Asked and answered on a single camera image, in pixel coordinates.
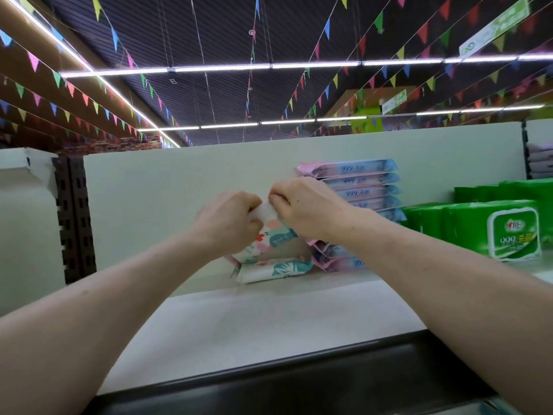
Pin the person's right hand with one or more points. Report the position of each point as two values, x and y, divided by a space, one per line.
315 211

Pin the person's left hand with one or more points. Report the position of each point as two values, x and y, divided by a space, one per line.
225 224

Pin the metal store shelving unit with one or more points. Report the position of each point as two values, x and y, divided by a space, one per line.
173 186

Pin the person's right forearm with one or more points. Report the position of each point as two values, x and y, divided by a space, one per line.
466 298

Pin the person's left forearm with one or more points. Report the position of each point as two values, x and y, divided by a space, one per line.
86 332

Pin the short ceiling light strip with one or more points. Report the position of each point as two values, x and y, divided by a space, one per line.
289 122

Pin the green yellow store sign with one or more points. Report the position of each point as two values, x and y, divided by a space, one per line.
367 121

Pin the long ceiling light strip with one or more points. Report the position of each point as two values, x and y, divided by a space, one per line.
311 64

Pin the diagonal ceiling light strip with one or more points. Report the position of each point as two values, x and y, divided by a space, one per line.
130 103

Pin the white green hanging sign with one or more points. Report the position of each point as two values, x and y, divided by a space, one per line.
492 30

